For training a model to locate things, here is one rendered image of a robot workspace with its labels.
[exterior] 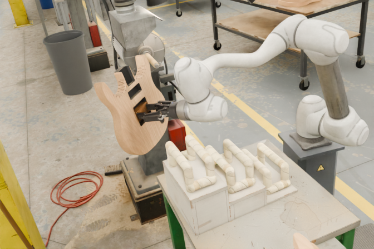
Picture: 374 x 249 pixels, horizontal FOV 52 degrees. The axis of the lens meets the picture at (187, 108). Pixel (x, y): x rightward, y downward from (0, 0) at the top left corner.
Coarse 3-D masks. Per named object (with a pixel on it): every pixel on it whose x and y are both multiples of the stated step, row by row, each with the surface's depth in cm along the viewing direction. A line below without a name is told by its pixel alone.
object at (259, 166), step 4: (244, 152) 160; (248, 152) 160; (248, 156) 158; (252, 156) 157; (252, 160) 155; (256, 160) 154; (256, 164) 153; (260, 164) 152; (256, 168) 153; (260, 168) 150; (264, 168) 149; (260, 172) 150; (264, 172) 148; (268, 172) 148
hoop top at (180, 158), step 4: (168, 144) 144; (172, 144) 143; (168, 148) 142; (172, 148) 141; (176, 148) 140; (172, 152) 139; (176, 152) 138; (180, 152) 138; (176, 156) 136; (180, 156) 135; (176, 160) 136; (180, 160) 134; (184, 160) 133; (180, 164) 133; (184, 164) 131; (188, 164) 131; (184, 168) 130; (188, 168) 130
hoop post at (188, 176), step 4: (192, 168) 131; (184, 172) 131; (188, 172) 130; (192, 172) 131; (184, 176) 132; (188, 176) 131; (192, 176) 132; (188, 180) 132; (192, 180) 132; (188, 184) 133
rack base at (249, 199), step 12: (216, 168) 158; (240, 168) 156; (240, 180) 149; (240, 192) 143; (252, 192) 143; (264, 192) 145; (240, 204) 142; (252, 204) 145; (264, 204) 148; (240, 216) 145
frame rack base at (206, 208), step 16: (176, 176) 143; (176, 192) 146; (192, 192) 134; (208, 192) 133; (224, 192) 136; (192, 208) 133; (208, 208) 136; (224, 208) 139; (192, 224) 138; (208, 224) 139
